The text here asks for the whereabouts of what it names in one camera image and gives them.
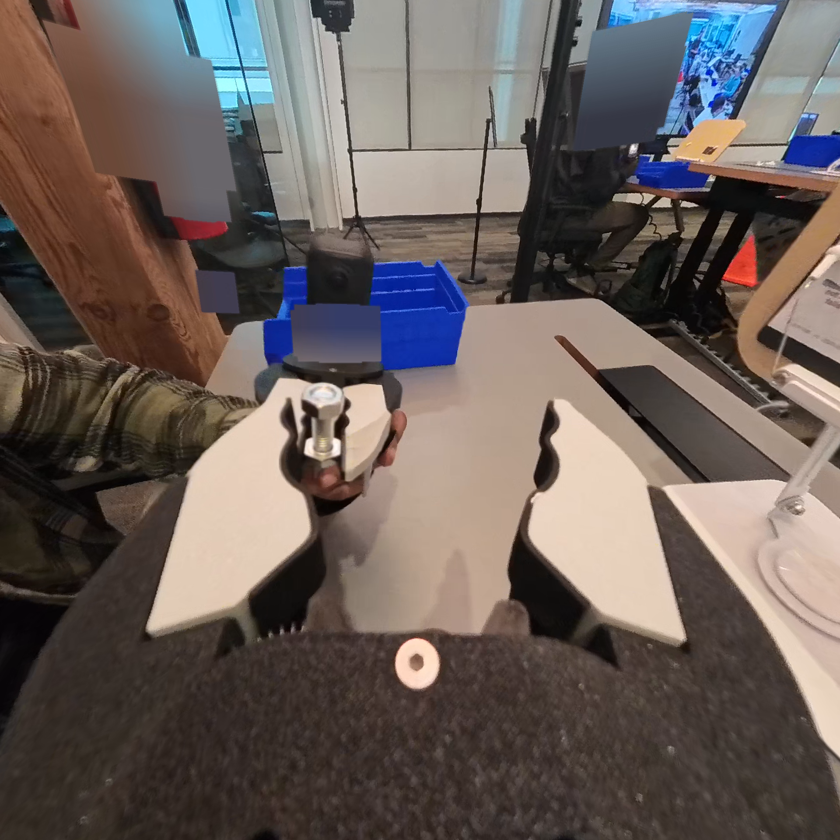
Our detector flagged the black tripod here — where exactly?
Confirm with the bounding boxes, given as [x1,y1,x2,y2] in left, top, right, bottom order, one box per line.
[310,0,383,252]

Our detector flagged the black microphone stand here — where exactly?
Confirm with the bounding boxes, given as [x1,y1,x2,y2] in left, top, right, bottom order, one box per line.
[457,87,501,286]

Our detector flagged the person's left forearm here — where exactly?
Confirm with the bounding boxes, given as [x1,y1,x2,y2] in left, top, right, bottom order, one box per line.
[0,344,260,487]

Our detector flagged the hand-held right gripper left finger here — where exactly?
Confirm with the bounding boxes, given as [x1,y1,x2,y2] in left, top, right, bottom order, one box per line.
[146,392,327,643]

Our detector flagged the orange traffic cone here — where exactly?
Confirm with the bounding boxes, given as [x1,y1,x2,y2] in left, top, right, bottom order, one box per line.
[722,234,760,287]

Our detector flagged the blue plastic bin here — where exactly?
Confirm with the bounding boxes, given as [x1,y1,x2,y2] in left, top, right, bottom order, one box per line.
[264,260,469,369]

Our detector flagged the steel hex bolt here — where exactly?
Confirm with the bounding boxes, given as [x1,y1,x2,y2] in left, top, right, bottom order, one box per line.
[302,417,343,463]

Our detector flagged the white stand base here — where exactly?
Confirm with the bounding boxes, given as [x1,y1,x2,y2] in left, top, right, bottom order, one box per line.
[661,244,840,761]

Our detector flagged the small blue bin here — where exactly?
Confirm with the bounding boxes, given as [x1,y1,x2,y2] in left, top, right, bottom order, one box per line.
[784,133,840,167]
[635,156,691,189]

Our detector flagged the grey office chair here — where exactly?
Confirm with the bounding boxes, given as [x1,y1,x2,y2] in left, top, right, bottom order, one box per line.
[189,226,293,316]

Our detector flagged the black metal frame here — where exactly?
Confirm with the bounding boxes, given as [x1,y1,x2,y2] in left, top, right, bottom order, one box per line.
[508,0,586,304]

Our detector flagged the black desk cable cover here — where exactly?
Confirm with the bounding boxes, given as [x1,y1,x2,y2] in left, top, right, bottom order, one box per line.
[599,365,793,484]

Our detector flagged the tan board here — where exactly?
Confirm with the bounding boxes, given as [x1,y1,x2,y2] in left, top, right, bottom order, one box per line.
[672,119,748,163]

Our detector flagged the wooden office desk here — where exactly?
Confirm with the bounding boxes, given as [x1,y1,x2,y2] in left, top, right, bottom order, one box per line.
[676,157,840,309]

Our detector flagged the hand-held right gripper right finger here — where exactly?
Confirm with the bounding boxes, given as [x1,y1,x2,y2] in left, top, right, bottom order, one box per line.
[508,398,689,648]

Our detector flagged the wall screen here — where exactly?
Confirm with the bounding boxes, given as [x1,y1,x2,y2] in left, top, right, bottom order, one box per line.
[600,0,788,137]

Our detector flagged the dark backpack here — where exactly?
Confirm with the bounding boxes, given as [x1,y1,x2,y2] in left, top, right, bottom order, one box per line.
[613,231,685,317]

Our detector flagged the person's left hand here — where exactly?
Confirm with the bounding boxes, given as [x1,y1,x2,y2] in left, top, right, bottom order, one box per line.
[307,412,408,505]

